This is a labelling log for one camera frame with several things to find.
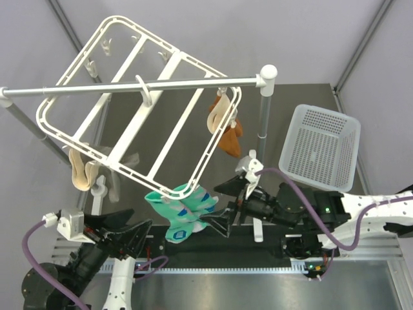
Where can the grey sock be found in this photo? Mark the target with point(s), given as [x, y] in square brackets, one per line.
[115, 179]

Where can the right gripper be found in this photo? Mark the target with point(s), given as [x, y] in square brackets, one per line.
[235, 187]

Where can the dark grey table mat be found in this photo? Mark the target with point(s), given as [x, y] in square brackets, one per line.
[193, 138]

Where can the beige sock right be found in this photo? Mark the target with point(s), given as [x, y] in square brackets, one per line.
[217, 112]

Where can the orange brown sock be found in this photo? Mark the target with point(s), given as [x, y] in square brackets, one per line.
[229, 141]

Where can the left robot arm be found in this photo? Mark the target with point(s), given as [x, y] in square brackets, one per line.
[52, 286]

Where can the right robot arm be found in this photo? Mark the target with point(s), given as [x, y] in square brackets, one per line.
[313, 221]

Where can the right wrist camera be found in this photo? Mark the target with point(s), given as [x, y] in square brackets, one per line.
[250, 165]

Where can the white perforated plastic basket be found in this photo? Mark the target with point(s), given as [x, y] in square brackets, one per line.
[321, 148]

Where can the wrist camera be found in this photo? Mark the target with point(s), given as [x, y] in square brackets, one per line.
[70, 224]
[250, 165]

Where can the beige sock left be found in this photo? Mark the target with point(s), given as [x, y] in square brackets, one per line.
[84, 170]

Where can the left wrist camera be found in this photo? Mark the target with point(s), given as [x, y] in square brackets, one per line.
[70, 224]

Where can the silver white drying rack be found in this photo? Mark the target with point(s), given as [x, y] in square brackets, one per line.
[265, 81]

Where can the beige sock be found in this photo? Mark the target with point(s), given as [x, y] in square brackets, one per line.
[217, 112]
[84, 170]

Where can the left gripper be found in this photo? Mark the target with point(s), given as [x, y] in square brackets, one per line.
[130, 239]

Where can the teal sock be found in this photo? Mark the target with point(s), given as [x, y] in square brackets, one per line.
[199, 202]
[168, 209]

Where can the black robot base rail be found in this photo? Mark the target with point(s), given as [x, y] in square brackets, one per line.
[208, 249]

